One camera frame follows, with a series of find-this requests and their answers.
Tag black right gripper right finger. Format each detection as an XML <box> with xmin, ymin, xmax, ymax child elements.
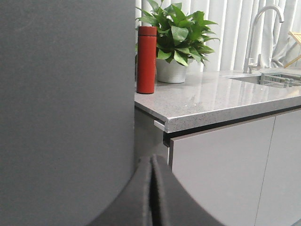
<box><xmin>151</xmin><ymin>155</ymin><xmax>222</xmax><ymax>226</ymax></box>

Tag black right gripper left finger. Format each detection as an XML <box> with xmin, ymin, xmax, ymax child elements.
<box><xmin>89</xmin><ymin>157</ymin><xmax>153</xmax><ymax>226</ymax></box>

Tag dark grey fridge door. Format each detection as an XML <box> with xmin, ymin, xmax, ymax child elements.
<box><xmin>0</xmin><ymin>0</ymin><xmax>135</xmax><ymax>226</ymax></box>

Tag grey left cabinet door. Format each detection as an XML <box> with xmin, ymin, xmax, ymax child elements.
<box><xmin>171</xmin><ymin>117</ymin><xmax>275</xmax><ymax>226</ymax></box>

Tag grey cabinet door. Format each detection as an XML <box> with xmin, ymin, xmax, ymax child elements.
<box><xmin>255</xmin><ymin>110</ymin><xmax>301</xmax><ymax>226</ymax></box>
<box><xmin>171</xmin><ymin>117</ymin><xmax>275</xmax><ymax>226</ymax></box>

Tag grey right cabinet door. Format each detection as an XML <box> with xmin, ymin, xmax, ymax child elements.
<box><xmin>255</xmin><ymin>110</ymin><xmax>301</xmax><ymax>226</ymax></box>

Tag grey stone countertop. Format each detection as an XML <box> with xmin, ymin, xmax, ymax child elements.
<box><xmin>135</xmin><ymin>71</ymin><xmax>301</xmax><ymax>133</ymax></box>

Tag white ribbed plant pot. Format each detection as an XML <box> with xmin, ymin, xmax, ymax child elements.
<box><xmin>156</xmin><ymin>59</ymin><xmax>193</xmax><ymax>83</ymax></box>

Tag stainless steel sink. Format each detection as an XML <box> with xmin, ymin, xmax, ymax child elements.
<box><xmin>231</xmin><ymin>73</ymin><xmax>261</xmax><ymax>85</ymax></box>

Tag chrome kitchen faucet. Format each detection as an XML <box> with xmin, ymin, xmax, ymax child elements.
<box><xmin>243</xmin><ymin>5</ymin><xmax>285</xmax><ymax>73</ymax></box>

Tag green potted plant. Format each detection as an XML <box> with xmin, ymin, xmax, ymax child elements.
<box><xmin>136</xmin><ymin>0</ymin><xmax>218</xmax><ymax>67</ymax></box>

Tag red thermos bottle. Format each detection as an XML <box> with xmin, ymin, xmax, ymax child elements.
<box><xmin>136</xmin><ymin>26</ymin><xmax>157</xmax><ymax>94</ymax></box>

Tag white vertical blinds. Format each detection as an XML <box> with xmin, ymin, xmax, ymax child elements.
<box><xmin>135</xmin><ymin>0</ymin><xmax>301</xmax><ymax>73</ymax></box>

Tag wooden folding rack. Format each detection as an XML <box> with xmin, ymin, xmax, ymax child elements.
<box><xmin>284</xmin><ymin>31</ymin><xmax>301</xmax><ymax>68</ymax></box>

